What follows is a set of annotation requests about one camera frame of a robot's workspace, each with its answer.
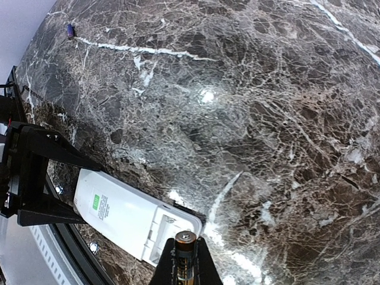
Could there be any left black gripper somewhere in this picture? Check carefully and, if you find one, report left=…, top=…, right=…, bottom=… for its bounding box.
left=1, top=121, right=102, bottom=226

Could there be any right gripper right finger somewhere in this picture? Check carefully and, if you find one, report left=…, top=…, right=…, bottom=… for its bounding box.
left=194, top=237, right=223, bottom=285

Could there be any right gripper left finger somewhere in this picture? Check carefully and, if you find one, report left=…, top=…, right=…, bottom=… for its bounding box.
left=151, top=238, right=177, bottom=285

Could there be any copper top battery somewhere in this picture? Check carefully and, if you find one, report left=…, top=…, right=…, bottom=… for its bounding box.
left=175, top=230, right=197, bottom=285

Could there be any white remote control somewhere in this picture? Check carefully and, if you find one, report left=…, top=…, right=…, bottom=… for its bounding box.
left=74, top=169, right=202, bottom=266

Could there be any purple battery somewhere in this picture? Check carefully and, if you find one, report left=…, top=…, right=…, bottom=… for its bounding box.
left=66, top=24, right=75, bottom=39

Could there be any black front rail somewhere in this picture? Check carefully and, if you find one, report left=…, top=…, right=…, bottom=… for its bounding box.
left=1, top=66, right=113, bottom=284

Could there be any white slotted cable duct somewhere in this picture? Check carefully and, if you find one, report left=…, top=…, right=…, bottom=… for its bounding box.
left=29, top=226, right=77, bottom=285

